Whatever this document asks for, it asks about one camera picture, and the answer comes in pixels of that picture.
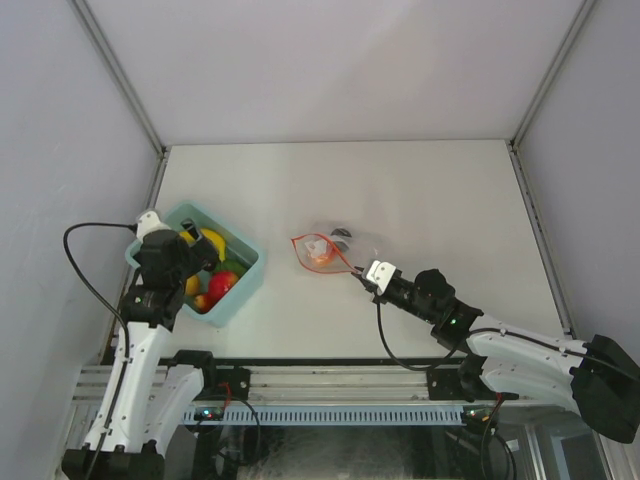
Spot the fake green vegetable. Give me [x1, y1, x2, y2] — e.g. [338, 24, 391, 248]
[214, 258, 248, 278]

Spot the clear zip top bag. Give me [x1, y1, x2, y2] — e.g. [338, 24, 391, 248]
[291, 221, 390, 274]

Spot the white zip slider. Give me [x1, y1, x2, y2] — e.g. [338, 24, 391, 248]
[305, 238, 327, 256]

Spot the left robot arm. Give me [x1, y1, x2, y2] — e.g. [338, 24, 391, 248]
[61, 209, 219, 479]

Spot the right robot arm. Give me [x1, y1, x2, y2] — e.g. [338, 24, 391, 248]
[353, 260, 639, 444]

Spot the fake yellow banana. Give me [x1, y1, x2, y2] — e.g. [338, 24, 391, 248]
[180, 228, 226, 262]

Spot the fake red yellow apple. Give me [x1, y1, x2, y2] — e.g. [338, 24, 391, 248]
[207, 272, 239, 303]

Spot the fake dark plum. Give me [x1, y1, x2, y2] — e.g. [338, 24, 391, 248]
[330, 228, 353, 251]

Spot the fake small peach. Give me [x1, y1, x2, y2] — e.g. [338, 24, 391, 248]
[310, 253, 333, 268]

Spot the teal plastic bin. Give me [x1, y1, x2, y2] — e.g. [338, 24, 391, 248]
[125, 201, 266, 327]

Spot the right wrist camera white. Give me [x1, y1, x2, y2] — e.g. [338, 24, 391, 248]
[367, 260, 398, 290]

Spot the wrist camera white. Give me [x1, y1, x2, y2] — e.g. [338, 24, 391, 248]
[136, 209, 168, 242]
[367, 260, 398, 290]

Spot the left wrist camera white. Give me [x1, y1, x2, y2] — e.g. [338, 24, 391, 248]
[136, 209, 168, 242]

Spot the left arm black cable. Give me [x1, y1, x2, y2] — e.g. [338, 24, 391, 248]
[62, 222, 141, 321]

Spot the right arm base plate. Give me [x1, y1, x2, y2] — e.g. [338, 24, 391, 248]
[426, 368, 474, 402]

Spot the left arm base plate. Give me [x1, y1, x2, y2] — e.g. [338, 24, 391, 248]
[196, 367, 251, 400]

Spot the aluminium rail frame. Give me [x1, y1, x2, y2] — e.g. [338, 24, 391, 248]
[72, 363, 616, 406]

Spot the blue slotted cable duct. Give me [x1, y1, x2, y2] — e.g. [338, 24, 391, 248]
[183, 404, 464, 427]

